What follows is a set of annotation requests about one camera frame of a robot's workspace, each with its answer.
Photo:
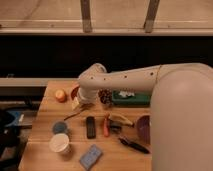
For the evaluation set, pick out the white paper cup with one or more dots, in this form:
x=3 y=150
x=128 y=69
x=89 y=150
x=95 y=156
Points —
x=59 y=143

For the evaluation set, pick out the black remote control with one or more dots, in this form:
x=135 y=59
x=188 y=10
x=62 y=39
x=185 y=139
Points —
x=91 y=128

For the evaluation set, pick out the dark equipment at left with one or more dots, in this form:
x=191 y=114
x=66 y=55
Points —
x=9 y=138

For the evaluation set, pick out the red handled tool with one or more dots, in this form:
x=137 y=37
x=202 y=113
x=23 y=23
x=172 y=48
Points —
x=105 y=126

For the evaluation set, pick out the blue round lid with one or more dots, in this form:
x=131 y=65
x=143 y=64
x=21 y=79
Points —
x=60 y=127

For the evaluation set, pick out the black handled brush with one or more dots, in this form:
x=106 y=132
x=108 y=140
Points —
x=134 y=145

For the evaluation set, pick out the blue sponge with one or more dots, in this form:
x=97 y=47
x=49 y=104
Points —
x=88 y=159

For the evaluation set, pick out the bunch of dark grapes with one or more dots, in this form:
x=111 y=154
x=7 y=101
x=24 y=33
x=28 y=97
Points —
x=105 y=97

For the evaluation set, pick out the crumpled white cloth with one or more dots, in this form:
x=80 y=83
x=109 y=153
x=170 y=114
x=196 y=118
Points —
x=126 y=94

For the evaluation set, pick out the purple bowl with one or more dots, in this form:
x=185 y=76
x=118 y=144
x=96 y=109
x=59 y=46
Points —
x=143 y=128

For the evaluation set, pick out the orange apple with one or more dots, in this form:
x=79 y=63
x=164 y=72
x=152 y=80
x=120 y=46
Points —
x=60 y=95

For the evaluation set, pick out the yellow banana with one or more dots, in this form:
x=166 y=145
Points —
x=120 y=118

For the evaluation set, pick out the green plastic bin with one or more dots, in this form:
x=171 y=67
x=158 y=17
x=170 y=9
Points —
x=136 y=100

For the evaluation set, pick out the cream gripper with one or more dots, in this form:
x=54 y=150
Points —
x=78 y=104

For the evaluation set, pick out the red bowl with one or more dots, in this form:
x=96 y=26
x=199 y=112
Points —
x=74 y=92

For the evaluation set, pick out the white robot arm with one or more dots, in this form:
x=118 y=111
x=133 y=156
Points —
x=181 y=109

